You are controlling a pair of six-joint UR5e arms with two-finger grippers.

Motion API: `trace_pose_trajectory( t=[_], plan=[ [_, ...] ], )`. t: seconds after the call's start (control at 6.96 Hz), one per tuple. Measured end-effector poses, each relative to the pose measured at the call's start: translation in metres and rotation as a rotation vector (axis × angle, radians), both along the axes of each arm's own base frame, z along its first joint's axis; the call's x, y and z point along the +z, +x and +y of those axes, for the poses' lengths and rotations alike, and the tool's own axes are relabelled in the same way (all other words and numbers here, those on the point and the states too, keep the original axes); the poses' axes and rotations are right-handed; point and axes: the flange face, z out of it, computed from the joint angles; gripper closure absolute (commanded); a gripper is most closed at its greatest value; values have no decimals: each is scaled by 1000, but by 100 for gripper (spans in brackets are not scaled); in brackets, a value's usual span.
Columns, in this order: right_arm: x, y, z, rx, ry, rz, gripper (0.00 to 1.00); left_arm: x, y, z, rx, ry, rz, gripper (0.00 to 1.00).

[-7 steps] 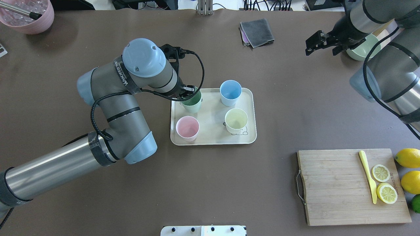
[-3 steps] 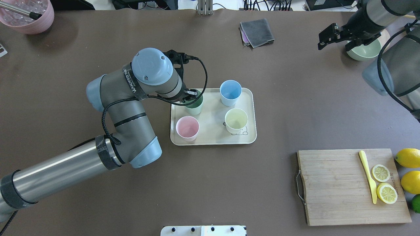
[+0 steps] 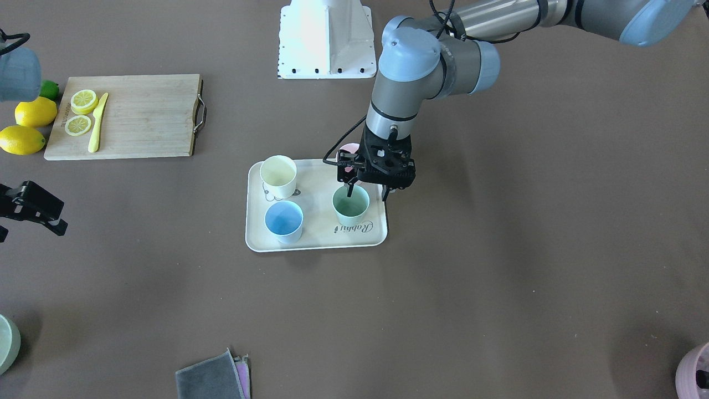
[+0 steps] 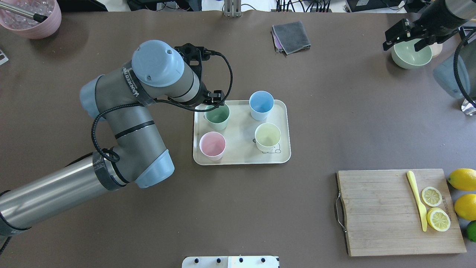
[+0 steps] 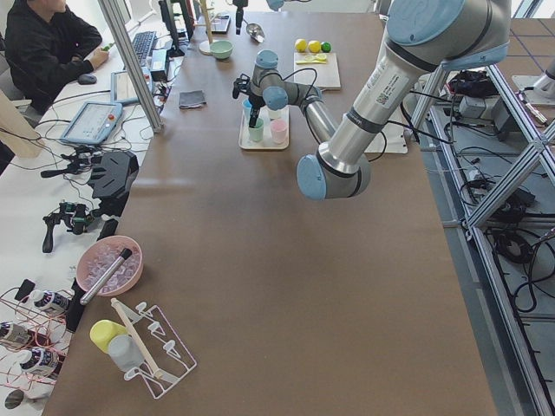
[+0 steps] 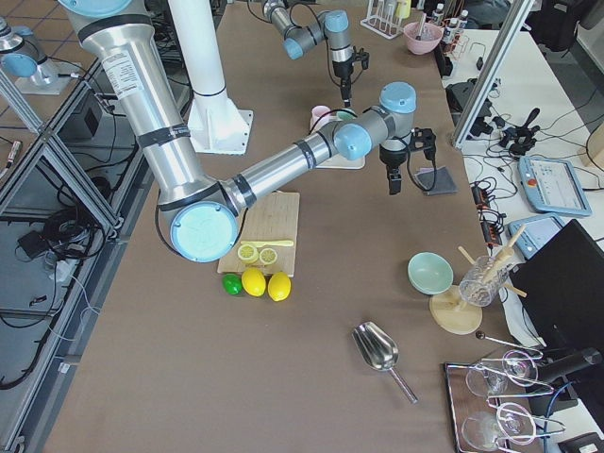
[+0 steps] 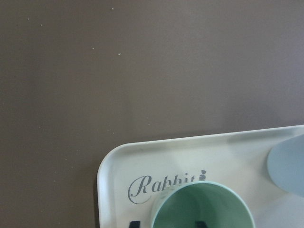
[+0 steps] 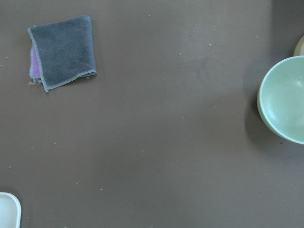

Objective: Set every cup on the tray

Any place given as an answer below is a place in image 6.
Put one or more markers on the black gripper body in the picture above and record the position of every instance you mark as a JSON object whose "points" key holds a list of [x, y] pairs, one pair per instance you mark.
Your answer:
{"points": [[392, 160], [342, 69]]}

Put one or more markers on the green cup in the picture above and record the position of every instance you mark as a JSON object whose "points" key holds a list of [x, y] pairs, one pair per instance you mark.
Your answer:
{"points": [[345, 114]]}

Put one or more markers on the pink cup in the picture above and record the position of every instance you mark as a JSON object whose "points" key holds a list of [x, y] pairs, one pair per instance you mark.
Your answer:
{"points": [[320, 115]]}

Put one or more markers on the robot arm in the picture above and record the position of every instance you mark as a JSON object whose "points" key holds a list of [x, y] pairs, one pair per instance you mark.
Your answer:
{"points": [[330, 27], [202, 210]]}

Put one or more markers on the cream rabbit tray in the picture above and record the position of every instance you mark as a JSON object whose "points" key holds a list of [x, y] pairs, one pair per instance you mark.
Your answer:
{"points": [[337, 161]]}

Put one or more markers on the wine glass on tray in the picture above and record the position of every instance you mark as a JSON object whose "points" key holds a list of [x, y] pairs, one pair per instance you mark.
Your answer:
{"points": [[503, 376]]}

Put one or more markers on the mirrored tray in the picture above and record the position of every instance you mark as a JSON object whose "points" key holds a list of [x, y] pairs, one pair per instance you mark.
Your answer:
{"points": [[462, 403]]}

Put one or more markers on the grey folded cloth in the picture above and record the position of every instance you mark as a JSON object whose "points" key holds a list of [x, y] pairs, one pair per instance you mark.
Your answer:
{"points": [[436, 181]]}

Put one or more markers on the yellow cup on rack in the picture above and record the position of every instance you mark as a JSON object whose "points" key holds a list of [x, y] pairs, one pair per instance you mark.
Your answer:
{"points": [[403, 9]]}

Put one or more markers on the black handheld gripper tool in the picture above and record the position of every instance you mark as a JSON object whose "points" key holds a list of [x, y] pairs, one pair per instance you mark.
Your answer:
{"points": [[520, 139]]}

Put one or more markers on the pink bowl with ice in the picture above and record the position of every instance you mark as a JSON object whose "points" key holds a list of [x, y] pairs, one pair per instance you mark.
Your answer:
{"points": [[425, 42]]}

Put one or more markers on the metal tube black cap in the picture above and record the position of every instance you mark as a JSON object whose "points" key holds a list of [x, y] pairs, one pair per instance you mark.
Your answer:
{"points": [[420, 27]]}

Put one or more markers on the mint green bowl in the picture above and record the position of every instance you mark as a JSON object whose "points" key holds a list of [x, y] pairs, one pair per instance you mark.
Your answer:
{"points": [[429, 273]]}

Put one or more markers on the small bottle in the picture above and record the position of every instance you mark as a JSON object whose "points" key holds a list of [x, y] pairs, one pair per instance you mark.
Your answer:
{"points": [[462, 21], [450, 31], [438, 15]]}

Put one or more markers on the wooden cutting board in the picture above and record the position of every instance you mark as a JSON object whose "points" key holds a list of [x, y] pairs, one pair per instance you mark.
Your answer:
{"points": [[274, 217]]}

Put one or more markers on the clear glass on stand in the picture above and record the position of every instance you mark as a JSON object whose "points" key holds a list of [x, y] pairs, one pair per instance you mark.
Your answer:
{"points": [[482, 282]]}

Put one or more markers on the blue teach pendant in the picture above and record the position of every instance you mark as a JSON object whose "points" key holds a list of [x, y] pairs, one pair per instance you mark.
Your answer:
{"points": [[539, 229], [551, 185]]}

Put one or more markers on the wooden mug tree stand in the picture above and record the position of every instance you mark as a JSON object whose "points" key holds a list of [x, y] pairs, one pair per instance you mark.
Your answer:
{"points": [[455, 315]]}

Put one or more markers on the lemon half slice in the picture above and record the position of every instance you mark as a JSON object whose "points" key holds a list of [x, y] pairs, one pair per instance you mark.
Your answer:
{"points": [[268, 256], [248, 253]]}

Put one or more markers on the yellow plastic knife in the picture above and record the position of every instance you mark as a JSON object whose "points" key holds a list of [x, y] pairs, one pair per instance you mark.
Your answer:
{"points": [[260, 244]]}

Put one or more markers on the yellow lemon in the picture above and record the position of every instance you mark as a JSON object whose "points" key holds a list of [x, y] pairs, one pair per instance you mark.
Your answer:
{"points": [[279, 287], [254, 282]]}

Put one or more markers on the metal scoop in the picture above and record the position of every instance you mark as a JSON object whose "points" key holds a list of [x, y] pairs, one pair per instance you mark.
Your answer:
{"points": [[381, 353]]}

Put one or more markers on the green lime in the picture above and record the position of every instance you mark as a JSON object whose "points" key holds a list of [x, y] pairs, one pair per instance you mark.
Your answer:
{"points": [[232, 284]]}

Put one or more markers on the black monitor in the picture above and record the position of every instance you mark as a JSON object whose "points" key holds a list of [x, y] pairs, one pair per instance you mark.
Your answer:
{"points": [[564, 286]]}

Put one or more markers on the white wire cup rack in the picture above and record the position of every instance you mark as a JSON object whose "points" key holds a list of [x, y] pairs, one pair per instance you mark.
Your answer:
{"points": [[380, 18]]}

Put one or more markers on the aluminium frame post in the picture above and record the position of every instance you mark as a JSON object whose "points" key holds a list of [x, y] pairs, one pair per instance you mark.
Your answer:
{"points": [[517, 15]]}

